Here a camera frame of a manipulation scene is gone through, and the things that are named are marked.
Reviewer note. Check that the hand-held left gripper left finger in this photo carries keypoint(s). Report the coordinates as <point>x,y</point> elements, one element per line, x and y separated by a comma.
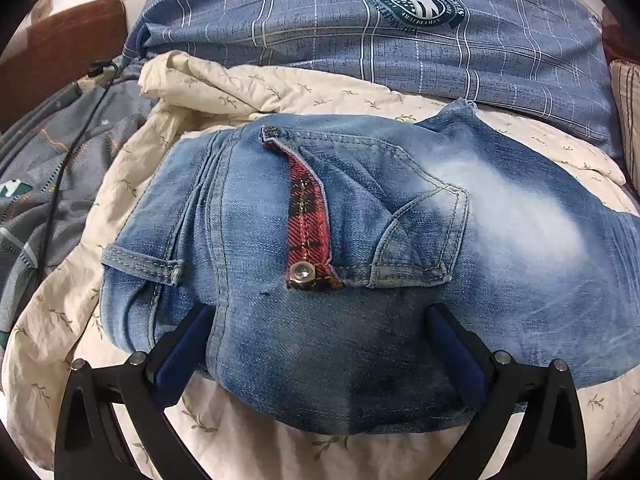
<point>176,364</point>

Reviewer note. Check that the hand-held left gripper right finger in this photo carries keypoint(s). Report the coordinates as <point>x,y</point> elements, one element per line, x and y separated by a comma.
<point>459,360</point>

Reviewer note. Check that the blue denim pants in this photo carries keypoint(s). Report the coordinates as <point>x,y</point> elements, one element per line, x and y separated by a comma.
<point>250,210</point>

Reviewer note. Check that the cream leaf-print blanket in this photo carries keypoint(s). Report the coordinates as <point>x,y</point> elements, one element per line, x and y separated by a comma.
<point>60,270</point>

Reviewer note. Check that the grey patterned garment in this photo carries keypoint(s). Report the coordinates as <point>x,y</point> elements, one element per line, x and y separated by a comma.
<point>30,160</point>

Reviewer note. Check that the striped beige pillow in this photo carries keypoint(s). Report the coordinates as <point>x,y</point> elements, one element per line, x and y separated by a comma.
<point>627,110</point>

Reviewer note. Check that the brown headboard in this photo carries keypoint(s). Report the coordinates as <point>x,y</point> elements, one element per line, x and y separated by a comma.
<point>65,45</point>

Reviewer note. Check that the red-brown cloth bag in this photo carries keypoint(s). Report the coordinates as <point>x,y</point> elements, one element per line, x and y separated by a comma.
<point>622,35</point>

